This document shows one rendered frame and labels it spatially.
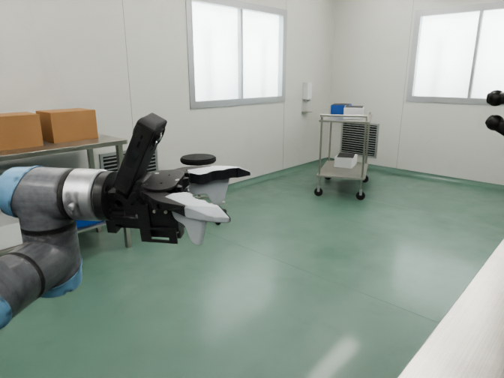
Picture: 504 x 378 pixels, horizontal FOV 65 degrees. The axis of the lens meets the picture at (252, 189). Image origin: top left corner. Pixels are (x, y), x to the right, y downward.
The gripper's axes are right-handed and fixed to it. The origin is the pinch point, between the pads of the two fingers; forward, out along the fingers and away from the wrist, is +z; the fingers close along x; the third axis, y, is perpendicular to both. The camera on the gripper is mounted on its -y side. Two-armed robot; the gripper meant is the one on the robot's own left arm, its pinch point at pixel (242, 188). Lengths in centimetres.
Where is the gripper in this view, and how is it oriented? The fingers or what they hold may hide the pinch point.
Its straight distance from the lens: 53.2
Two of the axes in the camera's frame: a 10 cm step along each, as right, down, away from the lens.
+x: -1.6, 4.0, -9.0
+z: 9.9, 0.5, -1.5
